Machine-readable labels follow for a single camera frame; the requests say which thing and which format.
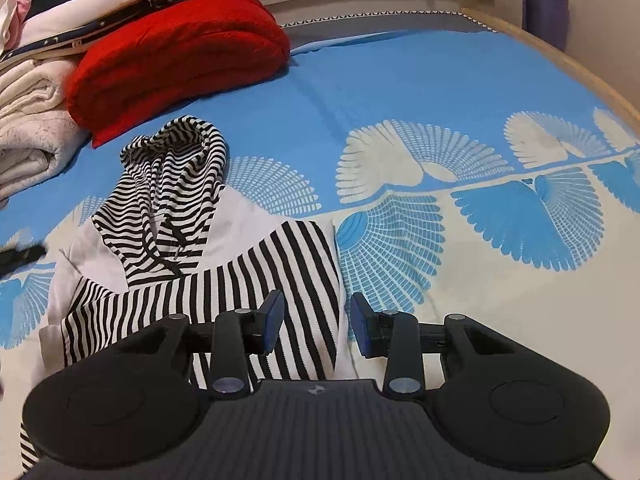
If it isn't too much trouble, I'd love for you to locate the pink and white cloth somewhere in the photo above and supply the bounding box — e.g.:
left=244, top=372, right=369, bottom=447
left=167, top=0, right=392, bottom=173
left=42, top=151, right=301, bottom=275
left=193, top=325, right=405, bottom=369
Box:
left=0, top=0, right=33, bottom=51

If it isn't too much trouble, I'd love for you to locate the grey patterned bed sheet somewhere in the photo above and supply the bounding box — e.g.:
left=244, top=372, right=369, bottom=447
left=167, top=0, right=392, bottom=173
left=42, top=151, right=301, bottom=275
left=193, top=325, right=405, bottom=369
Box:
left=277, top=10, right=498, bottom=56

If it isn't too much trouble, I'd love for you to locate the navy star-patterned cloth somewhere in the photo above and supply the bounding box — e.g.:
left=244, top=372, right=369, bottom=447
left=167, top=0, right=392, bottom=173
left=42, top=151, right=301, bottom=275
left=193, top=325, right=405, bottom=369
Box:
left=0, top=0, right=203, bottom=68

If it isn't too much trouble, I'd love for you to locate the purple paper bag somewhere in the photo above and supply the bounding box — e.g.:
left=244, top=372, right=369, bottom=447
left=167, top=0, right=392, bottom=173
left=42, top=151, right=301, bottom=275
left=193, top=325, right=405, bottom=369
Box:
left=522, top=0, right=570, bottom=53

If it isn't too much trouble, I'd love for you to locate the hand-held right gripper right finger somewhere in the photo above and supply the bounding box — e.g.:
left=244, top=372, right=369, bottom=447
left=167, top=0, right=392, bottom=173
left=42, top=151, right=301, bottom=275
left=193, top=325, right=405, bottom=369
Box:
left=350, top=292, right=493, bottom=395

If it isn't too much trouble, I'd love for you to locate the striped white hooded shirt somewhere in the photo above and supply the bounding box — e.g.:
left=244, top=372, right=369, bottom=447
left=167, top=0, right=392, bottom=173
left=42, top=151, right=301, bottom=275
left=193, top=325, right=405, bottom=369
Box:
left=20, top=116, right=346, bottom=466

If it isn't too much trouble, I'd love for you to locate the blue and white bed mat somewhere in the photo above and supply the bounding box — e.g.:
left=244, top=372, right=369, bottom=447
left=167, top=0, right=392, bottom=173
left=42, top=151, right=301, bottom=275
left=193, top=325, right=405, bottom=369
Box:
left=0, top=27, right=640, bottom=461

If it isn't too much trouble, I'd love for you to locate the cream folded blanket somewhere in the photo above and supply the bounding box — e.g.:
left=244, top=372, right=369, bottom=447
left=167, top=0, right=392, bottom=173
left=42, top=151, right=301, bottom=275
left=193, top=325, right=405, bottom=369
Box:
left=0, top=57, right=93, bottom=206

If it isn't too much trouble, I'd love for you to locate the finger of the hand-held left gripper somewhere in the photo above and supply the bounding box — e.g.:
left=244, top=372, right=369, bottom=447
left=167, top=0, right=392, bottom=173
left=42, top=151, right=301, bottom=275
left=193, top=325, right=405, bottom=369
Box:
left=0, top=244, right=47, bottom=277

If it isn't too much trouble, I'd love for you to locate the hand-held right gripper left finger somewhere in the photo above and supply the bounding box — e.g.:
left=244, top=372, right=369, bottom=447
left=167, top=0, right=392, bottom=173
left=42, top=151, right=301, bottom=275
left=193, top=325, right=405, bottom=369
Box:
left=150, top=290, right=286, bottom=395

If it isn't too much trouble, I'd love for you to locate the red folded blanket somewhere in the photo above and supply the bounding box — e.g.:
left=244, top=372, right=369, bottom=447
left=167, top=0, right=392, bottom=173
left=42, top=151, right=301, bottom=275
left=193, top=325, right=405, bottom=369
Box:
left=66, top=0, right=292, bottom=150

